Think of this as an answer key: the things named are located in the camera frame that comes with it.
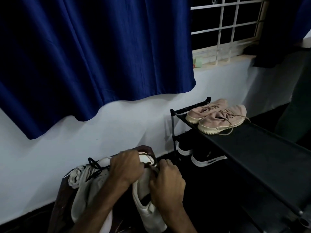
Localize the blue curtain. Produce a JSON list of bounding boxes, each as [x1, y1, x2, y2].
[[0, 0, 197, 140], [252, 0, 311, 69]]

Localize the person's left hand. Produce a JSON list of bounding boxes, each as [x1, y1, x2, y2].
[[109, 150, 146, 191]]

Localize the black shoelace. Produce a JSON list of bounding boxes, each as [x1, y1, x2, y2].
[[86, 157, 159, 183]]

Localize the person's left forearm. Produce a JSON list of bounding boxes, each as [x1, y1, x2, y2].
[[69, 181, 133, 233]]

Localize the pink sneaker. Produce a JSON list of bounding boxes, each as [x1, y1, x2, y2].
[[185, 98, 229, 125], [197, 104, 251, 136]]

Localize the person's right forearm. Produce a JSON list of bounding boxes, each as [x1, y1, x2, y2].
[[162, 207, 198, 233]]

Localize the white shoelace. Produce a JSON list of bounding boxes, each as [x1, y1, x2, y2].
[[67, 164, 87, 189]]

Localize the person's right hand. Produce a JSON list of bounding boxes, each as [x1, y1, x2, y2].
[[148, 158, 187, 217]]

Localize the white window grille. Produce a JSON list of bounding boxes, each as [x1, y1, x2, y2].
[[190, 0, 271, 66]]

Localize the dark brown plastic stool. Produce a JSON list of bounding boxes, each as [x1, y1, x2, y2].
[[47, 145, 160, 233]]

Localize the black sneaker white sole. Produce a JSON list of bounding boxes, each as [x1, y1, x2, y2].
[[177, 140, 194, 157], [190, 152, 229, 168]]

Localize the black shoe rack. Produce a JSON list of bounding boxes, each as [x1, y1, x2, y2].
[[170, 96, 311, 233]]

